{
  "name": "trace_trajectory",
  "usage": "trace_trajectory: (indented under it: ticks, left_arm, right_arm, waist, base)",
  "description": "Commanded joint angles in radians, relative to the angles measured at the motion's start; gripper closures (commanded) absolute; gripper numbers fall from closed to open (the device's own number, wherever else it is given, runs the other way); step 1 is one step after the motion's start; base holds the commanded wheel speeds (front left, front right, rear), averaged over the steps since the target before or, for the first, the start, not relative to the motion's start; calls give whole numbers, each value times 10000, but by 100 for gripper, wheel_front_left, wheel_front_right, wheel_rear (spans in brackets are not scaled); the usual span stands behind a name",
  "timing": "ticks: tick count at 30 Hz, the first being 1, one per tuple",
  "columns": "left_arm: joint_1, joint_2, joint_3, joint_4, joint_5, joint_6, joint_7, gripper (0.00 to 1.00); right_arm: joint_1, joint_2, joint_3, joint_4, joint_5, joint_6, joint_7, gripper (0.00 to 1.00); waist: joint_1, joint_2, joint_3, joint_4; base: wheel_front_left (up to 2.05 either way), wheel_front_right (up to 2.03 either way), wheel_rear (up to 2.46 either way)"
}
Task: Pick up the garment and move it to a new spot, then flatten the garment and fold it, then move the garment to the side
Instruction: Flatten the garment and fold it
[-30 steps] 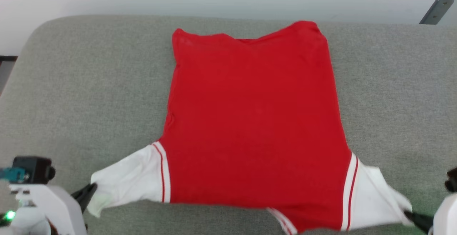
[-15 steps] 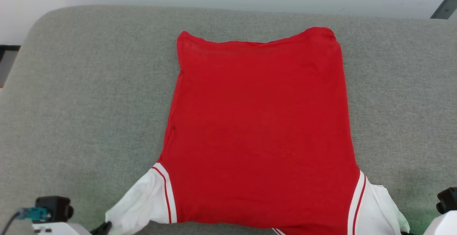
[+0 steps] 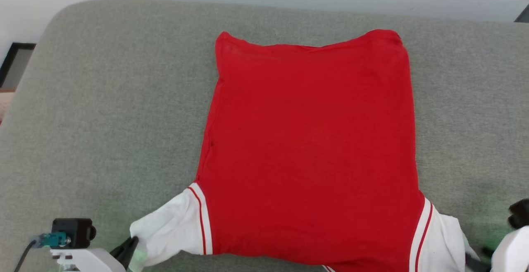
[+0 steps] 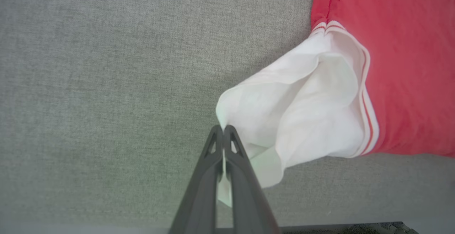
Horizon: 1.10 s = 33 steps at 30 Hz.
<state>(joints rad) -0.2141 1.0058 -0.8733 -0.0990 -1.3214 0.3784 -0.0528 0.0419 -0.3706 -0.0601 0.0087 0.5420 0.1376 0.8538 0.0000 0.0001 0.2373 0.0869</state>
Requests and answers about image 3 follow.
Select teal camera connector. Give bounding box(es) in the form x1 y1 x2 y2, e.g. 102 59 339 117
31 232 69 248

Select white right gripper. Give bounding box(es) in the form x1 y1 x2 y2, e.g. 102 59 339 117
465 226 529 272

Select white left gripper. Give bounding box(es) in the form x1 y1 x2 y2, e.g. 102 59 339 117
50 236 140 272

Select thin black camera cable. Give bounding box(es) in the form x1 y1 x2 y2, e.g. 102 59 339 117
14 239 38 272

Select black framed panel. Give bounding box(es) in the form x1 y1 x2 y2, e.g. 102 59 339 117
0 43 37 89

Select red and white shirt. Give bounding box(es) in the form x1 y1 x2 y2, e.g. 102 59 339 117
129 29 480 272

